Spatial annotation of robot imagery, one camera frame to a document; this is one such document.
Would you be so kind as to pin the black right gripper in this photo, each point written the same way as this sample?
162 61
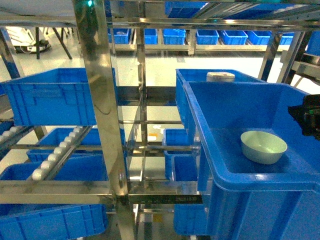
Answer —
307 115

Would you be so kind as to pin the green plastic bowl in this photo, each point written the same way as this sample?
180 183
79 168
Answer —
262 147

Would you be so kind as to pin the stainless steel shelf rack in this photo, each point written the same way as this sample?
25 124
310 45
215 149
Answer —
112 163

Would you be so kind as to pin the white roll in bin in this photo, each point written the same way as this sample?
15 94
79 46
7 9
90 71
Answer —
220 77

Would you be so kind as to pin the blue bin bottom left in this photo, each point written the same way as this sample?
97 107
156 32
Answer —
51 221

